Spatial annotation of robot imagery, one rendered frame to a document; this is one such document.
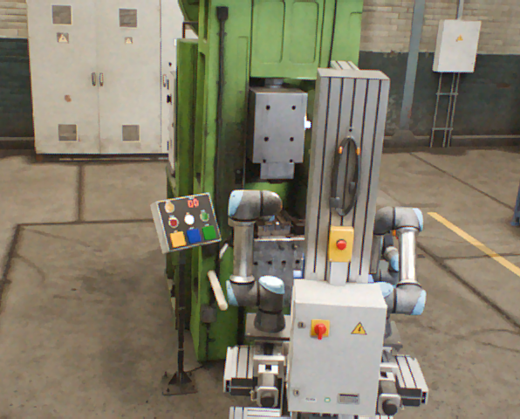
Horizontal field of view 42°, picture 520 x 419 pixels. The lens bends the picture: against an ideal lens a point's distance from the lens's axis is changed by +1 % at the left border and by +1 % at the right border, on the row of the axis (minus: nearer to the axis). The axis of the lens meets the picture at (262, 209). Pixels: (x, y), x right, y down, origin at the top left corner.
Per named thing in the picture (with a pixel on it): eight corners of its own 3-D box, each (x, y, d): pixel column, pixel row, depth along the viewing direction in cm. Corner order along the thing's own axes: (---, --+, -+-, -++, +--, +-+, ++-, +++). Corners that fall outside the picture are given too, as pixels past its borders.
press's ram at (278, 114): (317, 162, 391) (322, 93, 378) (252, 163, 382) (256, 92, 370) (297, 146, 430) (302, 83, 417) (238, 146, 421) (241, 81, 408)
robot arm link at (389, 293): (363, 305, 317) (366, 278, 313) (392, 307, 317) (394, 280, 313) (365, 317, 306) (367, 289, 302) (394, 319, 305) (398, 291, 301)
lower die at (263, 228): (290, 235, 402) (290, 222, 399) (256, 236, 398) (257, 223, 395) (273, 212, 441) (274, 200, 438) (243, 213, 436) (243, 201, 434)
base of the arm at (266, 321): (285, 333, 308) (287, 313, 304) (253, 332, 308) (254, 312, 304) (285, 318, 322) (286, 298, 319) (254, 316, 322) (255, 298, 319)
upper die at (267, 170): (293, 178, 391) (294, 162, 388) (260, 179, 387) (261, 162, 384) (276, 161, 430) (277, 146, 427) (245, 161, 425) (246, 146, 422)
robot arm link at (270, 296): (285, 312, 307) (287, 285, 302) (256, 312, 305) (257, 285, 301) (281, 299, 318) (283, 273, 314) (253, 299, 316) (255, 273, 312)
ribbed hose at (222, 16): (222, 294, 416) (232, 6, 362) (210, 295, 414) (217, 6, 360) (222, 291, 420) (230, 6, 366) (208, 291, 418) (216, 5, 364)
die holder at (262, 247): (310, 305, 414) (315, 237, 400) (249, 309, 406) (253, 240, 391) (287, 269, 466) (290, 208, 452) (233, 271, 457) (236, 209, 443)
